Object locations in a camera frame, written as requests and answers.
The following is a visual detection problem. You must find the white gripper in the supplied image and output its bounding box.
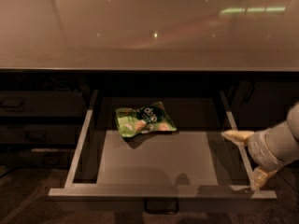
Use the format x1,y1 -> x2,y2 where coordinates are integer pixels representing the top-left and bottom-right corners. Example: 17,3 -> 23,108
221,129 -> 293,190

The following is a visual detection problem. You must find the grey drawer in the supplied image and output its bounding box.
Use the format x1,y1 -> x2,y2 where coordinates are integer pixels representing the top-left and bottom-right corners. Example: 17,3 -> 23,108
0,148 -> 74,168
0,124 -> 81,145
49,91 -> 277,214
0,91 -> 86,118

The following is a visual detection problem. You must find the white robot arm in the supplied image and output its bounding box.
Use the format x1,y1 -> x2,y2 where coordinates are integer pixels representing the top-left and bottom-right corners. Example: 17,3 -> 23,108
221,103 -> 299,190

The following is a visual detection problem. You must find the grey cabinet side panel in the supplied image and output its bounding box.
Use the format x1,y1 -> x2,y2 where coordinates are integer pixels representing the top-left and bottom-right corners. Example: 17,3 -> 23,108
228,76 -> 299,130

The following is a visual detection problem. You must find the green snack bag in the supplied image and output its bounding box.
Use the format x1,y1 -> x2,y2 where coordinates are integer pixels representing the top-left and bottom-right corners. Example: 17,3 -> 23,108
115,102 -> 177,138

